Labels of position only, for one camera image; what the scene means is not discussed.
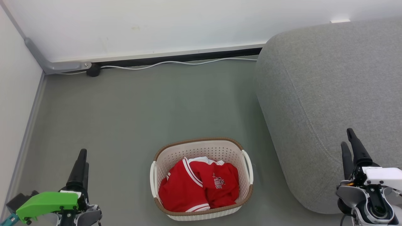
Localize cream laundry basket brown rim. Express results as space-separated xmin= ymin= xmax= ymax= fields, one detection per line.
xmin=150 ymin=137 xmax=254 ymax=221

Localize black baseboard strip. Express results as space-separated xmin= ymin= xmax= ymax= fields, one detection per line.
xmin=91 ymin=48 xmax=263 ymax=68

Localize grey fabric sofa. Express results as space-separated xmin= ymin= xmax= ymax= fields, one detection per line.
xmin=255 ymin=17 xmax=402 ymax=214

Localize left black cable teal connector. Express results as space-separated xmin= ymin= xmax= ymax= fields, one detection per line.
xmin=0 ymin=213 xmax=20 ymax=226

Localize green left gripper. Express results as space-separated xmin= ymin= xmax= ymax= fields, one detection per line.
xmin=16 ymin=149 xmax=95 ymax=224

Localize black round floor stopper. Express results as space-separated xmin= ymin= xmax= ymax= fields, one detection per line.
xmin=86 ymin=64 xmax=101 ymax=78

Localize white cable along wall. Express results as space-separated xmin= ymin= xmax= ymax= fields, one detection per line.
xmin=58 ymin=57 xmax=258 ymax=75

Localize red jersey with print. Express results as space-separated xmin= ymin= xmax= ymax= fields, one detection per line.
xmin=188 ymin=156 xmax=240 ymax=209

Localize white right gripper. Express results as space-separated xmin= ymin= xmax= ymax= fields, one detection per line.
xmin=340 ymin=128 xmax=402 ymax=191

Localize red shorts with white stripes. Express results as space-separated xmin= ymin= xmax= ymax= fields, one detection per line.
xmin=158 ymin=157 xmax=211 ymax=213

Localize grey cable conduit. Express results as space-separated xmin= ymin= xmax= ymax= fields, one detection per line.
xmin=24 ymin=37 xmax=92 ymax=75

